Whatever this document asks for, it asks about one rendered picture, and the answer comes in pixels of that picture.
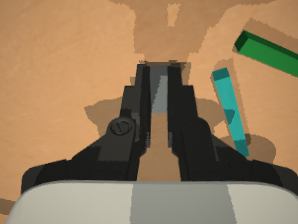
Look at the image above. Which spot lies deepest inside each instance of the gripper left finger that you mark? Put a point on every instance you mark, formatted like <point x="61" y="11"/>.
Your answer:
<point x="110" y="157"/>

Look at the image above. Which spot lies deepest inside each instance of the turquoise rod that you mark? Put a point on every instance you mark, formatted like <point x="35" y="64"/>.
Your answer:
<point x="226" y="93"/>

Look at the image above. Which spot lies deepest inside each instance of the green rod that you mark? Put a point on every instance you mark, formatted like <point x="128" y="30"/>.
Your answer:
<point x="267" y="52"/>

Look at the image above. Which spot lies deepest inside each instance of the grey rod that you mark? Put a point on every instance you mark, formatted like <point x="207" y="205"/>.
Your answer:
<point x="158" y="88"/>

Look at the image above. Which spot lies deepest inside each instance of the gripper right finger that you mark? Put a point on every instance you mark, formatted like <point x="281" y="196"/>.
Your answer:
<point x="207" y="157"/>

